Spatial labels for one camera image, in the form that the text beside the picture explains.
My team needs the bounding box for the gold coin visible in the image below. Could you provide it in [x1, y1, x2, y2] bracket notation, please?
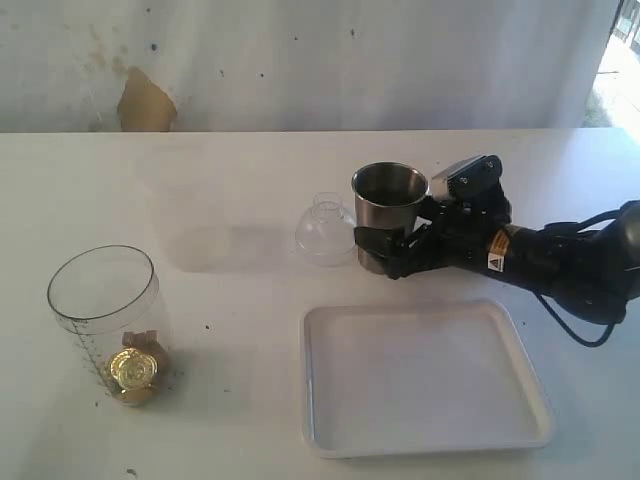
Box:
[108, 348, 158, 391]

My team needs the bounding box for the stainless steel cup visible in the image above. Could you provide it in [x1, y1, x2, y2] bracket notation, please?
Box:
[351, 162, 429, 274]

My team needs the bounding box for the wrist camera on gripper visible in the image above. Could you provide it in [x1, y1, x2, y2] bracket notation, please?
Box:
[429, 155, 503, 202]

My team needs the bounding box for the white rectangular tray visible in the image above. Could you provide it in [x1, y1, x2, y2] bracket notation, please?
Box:
[300, 299, 555, 458]

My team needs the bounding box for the clear plastic measuring cup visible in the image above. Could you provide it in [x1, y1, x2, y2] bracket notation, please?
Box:
[46, 245, 172, 405]

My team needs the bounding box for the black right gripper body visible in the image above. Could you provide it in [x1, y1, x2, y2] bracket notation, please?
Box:
[385, 183, 511, 279]

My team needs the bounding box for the clear plastic dome lid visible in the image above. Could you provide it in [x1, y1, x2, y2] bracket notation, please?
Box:
[294, 192, 356, 267]

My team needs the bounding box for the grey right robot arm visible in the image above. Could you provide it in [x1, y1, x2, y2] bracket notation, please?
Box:
[385, 185, 639, 325]

